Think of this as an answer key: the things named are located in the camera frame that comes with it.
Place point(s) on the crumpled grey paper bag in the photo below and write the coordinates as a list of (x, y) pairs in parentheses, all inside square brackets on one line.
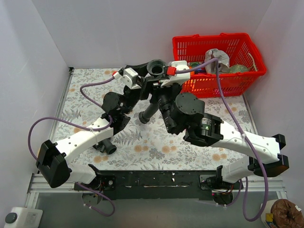
[(223, 61)]

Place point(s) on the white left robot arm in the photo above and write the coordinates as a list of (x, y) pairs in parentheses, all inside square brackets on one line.
[(54, 160)]

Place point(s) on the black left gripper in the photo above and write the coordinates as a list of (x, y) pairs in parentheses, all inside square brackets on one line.
[(134, 89)]

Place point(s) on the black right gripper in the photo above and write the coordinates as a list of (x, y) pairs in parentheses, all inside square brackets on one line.
[(162, 80)]

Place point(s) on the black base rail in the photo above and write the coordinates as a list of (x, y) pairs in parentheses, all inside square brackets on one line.
[(153, 184)]

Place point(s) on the red plastic basket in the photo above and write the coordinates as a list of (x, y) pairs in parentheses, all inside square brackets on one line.
[(239, 64)]

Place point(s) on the white grey button device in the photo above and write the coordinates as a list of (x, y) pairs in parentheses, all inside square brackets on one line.
[(20, 217)]

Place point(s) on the green netted melon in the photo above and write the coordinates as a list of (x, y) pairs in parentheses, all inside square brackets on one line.
[(242, 68)]

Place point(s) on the brown item in white cup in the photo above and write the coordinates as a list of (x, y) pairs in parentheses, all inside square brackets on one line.
[(282, 213)]

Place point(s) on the floral table mat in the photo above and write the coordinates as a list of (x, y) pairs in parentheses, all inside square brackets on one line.
[(139, 146)]

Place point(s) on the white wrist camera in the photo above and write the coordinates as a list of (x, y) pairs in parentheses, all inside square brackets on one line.
[(175, 73), (129, 77)]

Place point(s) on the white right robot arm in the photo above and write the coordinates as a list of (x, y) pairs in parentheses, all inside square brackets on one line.
[(184, 112)]

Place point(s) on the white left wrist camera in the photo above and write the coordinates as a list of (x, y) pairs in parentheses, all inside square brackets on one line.
[(129, 77)]

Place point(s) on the grey tee pipe fitting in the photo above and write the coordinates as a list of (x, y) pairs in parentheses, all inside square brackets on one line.
[(105, 146)]

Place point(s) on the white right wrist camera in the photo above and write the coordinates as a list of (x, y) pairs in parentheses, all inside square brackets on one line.
[(175, 73)]

